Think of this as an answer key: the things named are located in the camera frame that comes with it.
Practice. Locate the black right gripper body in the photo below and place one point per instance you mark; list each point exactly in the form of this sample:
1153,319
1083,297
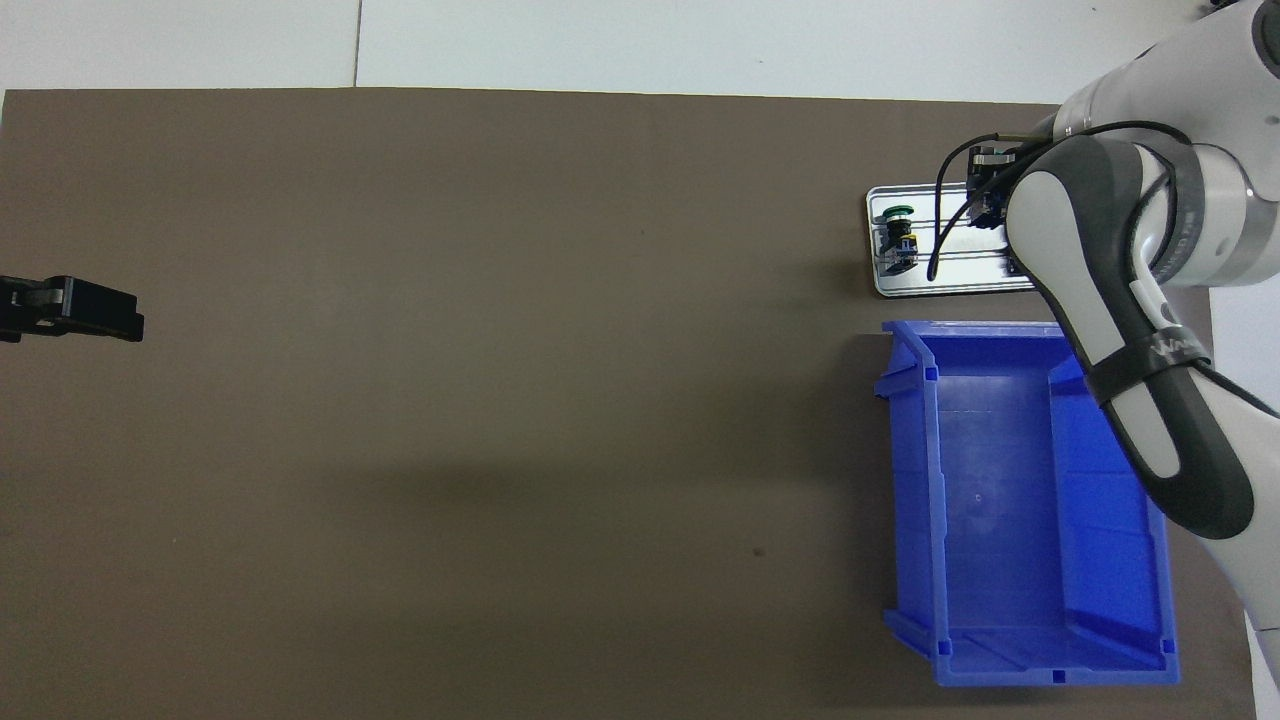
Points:
985,160

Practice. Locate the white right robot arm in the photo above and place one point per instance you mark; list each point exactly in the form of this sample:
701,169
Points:
1100,250

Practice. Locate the silver metal tray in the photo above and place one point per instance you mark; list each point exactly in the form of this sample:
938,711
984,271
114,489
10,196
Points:
900,285

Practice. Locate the blue plastic storage bin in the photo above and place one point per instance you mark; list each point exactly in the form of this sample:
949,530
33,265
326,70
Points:
1000,500

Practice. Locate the brown table mat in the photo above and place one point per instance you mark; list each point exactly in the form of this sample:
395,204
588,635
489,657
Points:
500,300

